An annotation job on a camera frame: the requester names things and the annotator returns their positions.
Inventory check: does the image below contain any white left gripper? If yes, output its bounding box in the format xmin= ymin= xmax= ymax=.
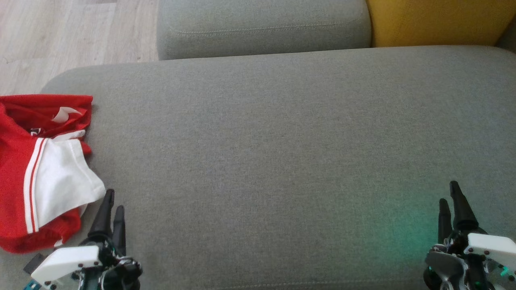
xmin=31 ymin=189 xmax=143 ymax=290

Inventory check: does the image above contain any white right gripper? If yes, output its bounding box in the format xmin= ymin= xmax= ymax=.
xmin=423 ymin=181 xmax=516 ymax=290

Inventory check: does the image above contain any red shirt with white sleeves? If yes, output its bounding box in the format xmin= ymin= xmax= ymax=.
xmin=0 ymin=129 xmax=106 ymax=254

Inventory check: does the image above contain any grey sofa seat cushion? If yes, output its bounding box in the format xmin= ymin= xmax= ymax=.
xmin=0 ymin=45 xmax=516 ymax=290

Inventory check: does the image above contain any yellow sofa cushion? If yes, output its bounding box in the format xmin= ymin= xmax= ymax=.
xmin=366 ymin=0 xmax=516 ymax=48

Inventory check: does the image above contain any grey sofa back cushion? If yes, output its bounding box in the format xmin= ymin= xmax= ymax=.
xmin=156 ymin=0 xmax=372 ymax=61

